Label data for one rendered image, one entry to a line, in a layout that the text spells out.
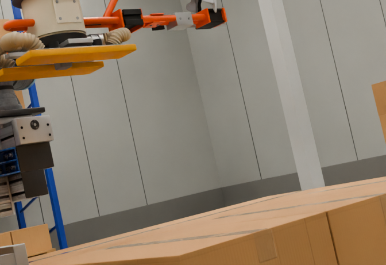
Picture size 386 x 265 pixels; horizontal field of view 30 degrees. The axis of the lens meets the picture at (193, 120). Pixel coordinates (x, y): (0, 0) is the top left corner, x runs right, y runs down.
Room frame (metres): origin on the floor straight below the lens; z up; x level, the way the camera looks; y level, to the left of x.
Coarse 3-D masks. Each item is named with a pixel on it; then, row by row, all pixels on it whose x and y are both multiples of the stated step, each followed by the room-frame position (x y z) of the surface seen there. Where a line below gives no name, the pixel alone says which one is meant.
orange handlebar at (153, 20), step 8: (144, 16) 2.26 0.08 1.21; (152, 16) 2.28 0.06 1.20; (160, 16) 2.30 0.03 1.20; (168, 16) 2.32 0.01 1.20; (192, 16) 2.38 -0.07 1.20; (200, 16) 2.40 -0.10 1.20; (8, 24) 1.98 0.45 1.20; (16, 24) 1.98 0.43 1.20; (24, 24) 2.00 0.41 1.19; (32, 24) 2.01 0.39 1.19; (88, 24) 2.14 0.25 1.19; (104, 24) 2.21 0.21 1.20; (112, 24) 2.23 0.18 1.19; (152, 24) 2.30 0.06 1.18; (160, 24) 2.33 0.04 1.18; (24, 32) 2.13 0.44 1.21
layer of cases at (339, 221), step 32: (320, 192) 2.27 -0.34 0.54; (352, 192) 1.93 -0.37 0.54; (384, 192) 1.68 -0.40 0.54; (160, 224) 2.43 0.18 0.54; (192, 224) 2.06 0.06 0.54; (224, 224) 1.79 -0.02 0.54; (256, 224) 1.56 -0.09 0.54; (288, 224) 1.45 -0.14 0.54; (320, 224) 1.50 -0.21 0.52; (352, 224) 1.57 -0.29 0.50; (384, 224) 1.64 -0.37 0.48; (64, 256) 1.87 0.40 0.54; (96, 256) 1.63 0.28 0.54; (128, 256) 1.46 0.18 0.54; (160, 256) 1.32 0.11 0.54; (192, 256) 1.29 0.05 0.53; (224, 256) 1.33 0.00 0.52; (256, 256) 1.38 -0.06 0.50; (288, 256) 1.44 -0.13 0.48; (320, 256) 1.49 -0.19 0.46; (352, 256) 1.55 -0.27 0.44; (384, 256) 1.62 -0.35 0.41
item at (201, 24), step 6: (198, 12) 2.44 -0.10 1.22; (204, 12) 2.41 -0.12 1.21; (210, 12) 2.43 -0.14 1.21; (222, 12) 2.46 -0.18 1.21; (210, 18) 2.43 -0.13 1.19; (216, 18) 2.44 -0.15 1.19; (222, 18) 2.46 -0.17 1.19; (198, 24) 2.45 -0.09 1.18; (204, 24) 2.43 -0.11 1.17; (210, 24) 2.44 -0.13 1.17; (216, 24) 2.46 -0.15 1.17
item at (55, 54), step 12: (48, 48) 1.92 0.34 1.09; (60, 48) 1.93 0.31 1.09; (72, 48) 1.95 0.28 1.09; (84, 48) 1.97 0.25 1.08; (96, 48) 2.00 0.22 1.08; (108, 48) 2.02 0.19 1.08; (120, 48) 2.05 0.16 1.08; (132, 48) 2.07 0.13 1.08; (24, 60) 1.91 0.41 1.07; (36, 60) 1.93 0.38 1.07; (48, 60) 1.96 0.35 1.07; (60, 60) 2.00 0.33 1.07; (72, 60) 2.03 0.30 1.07; (84, 60) 2.07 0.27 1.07
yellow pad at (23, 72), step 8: (40, 64) 2.11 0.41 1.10; (48, 64) 2.13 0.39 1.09; (72, 64) 2.16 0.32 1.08; (80, 64) 2.18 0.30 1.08; (88, 64) 2.19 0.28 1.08; (96, 64) 2.21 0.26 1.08; (0, 72) 2.03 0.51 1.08; (8, 72) 2.03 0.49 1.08; (16, 72) 2.04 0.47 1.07; (24, 72) 2.06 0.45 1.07; (32, 72) 2.08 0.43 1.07; (40, 72) 2.10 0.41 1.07; (48, 72) 2.13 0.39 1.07; (56, 72) 2.16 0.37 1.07; (64, 72) 2.19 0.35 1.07; (72, 72) 2.21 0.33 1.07; (80, 72) 2.24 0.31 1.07; (88, 72) 2.27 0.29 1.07; (0, 80) 2.09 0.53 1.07; (8, 80) 2.12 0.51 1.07
